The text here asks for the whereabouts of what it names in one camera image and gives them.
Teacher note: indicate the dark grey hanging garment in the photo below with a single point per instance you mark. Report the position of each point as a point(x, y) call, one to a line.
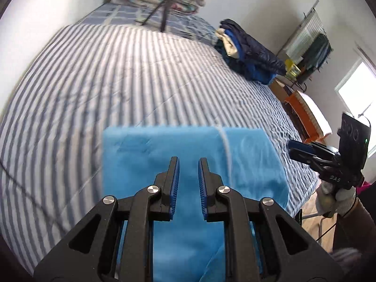
point(326, 53)

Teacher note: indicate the yellow crate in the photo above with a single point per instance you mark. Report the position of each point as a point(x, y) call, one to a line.
point(292, 69)

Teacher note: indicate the person's right forearm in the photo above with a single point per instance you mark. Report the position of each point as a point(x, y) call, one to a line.
point(361, 226)

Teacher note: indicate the person's right hand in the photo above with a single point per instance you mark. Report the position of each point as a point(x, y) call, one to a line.
point(343, 199)

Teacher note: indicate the striped hanging towel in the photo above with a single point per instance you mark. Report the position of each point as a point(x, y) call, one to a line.
point(307, 35)

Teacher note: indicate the light blue jacket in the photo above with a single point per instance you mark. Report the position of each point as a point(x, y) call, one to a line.
point(164, 144)

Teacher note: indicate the black clothes rack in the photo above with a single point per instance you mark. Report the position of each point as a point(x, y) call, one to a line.
point(298, 28)

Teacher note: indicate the blue checked bedsheet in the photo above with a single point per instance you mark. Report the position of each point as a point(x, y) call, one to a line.
point(123, 14)

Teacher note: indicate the orange stool with white cover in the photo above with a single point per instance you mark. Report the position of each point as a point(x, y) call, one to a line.
point(314, 111)

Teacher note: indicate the black tripod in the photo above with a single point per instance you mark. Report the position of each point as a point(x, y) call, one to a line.
point(164, 17)

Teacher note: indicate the window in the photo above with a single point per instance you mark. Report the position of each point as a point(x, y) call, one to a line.
point(358, 91)

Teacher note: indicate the navy puffer jacket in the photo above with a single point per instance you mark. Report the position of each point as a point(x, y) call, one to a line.
point(258, 53)

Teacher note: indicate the dark green hanging shirt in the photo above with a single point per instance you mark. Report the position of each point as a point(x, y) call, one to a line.
point(315, 50)

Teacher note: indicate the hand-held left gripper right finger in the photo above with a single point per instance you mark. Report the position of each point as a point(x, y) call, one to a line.
point(202, 185)

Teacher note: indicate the blue folded garment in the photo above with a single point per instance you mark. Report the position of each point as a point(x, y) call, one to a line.
point(258, 75)

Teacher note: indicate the beige folded garment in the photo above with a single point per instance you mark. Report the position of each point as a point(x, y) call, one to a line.
point(230, 47)

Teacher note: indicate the striped bed mattress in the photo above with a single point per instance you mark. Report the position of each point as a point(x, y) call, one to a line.
point(117, 79)

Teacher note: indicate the pink garment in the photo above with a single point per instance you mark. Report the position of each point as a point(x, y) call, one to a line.
point(367, 186)

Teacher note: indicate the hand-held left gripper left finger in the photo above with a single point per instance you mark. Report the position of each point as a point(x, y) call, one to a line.
point(175, 182)

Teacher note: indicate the cardboard box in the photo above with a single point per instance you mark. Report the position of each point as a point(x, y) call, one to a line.
point(279, 89)

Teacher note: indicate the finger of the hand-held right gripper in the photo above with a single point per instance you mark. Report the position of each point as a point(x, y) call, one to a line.
point(298, 145)
point(305, 157)

